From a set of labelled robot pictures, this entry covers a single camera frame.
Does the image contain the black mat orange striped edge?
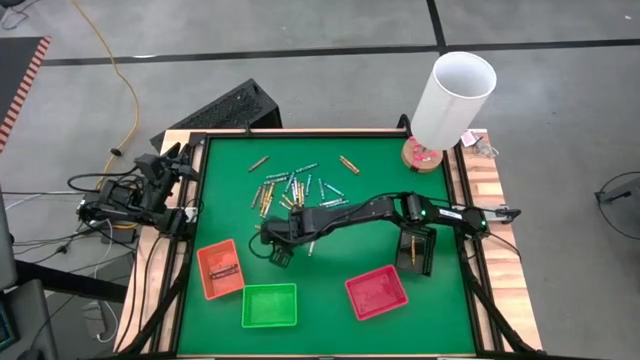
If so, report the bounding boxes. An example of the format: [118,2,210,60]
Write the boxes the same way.
[0,35,53,151]

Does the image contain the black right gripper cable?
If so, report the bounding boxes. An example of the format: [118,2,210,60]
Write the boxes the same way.
[247,230,274,261]

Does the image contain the orange plastic basket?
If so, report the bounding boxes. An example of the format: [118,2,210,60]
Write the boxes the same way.
[196,238,247,302]

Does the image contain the yellow extension cable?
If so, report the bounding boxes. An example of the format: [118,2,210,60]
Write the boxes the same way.
[71,0,142,191]

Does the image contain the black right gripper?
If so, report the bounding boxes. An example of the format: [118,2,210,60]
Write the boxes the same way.
[259,211,308,270]

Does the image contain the green plastic basket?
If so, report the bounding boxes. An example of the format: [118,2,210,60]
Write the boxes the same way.
[241,282,299,330]

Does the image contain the black metal floor beam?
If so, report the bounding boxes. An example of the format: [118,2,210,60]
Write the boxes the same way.
[14,258,129,304]

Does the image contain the green table mat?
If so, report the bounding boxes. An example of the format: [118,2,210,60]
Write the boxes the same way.
[177,137,476,355]

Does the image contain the silver metal bracket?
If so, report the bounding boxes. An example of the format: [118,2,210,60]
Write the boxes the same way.
[483,204,522,224]

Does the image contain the white cylindrical lamp shade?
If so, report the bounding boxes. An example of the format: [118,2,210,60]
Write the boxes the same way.
[409,50,498,152]

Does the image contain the black plastic basket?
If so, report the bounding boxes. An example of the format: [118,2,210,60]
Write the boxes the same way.
[394,224,438,277]

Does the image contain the clear plastic bag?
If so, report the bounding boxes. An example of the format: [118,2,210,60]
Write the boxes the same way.
[472,137,501,160]

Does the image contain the red plastic basket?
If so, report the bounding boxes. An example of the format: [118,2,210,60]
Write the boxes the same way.
[344,264,410,322]

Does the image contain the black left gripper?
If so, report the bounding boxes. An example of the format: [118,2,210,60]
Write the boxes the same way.
[133,142,201,190]

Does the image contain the round wooden lamp base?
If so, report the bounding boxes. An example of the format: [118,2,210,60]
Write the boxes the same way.
[400,135,445,174]

